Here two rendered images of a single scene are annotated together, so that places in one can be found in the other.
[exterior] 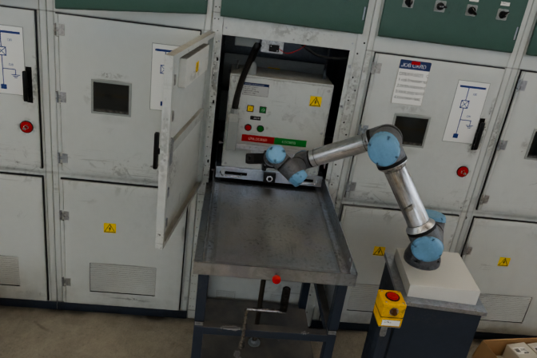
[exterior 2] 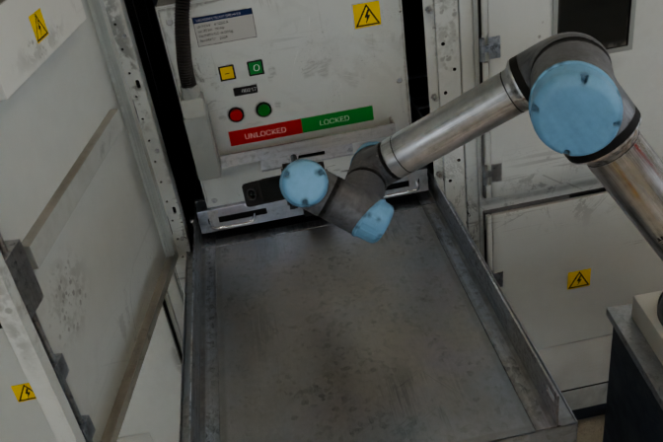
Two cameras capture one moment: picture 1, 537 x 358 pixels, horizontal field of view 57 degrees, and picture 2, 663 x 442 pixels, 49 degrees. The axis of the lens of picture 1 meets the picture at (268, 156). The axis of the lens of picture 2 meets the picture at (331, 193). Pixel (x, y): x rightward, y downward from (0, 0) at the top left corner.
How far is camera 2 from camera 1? 0.87 m
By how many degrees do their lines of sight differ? 9
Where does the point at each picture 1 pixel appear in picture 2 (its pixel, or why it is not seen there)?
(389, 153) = (596, 119)
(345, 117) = (444, 32)
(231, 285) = not seen: hidden behind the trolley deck
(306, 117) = (356, 54)
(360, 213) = (525, 220)
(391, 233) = (596, 240)
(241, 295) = not seen: hidden behind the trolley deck
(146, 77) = not seen: outside the picture
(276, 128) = (297, 98)
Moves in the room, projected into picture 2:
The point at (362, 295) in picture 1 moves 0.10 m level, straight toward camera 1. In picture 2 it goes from (562, 364) to (564, 391)
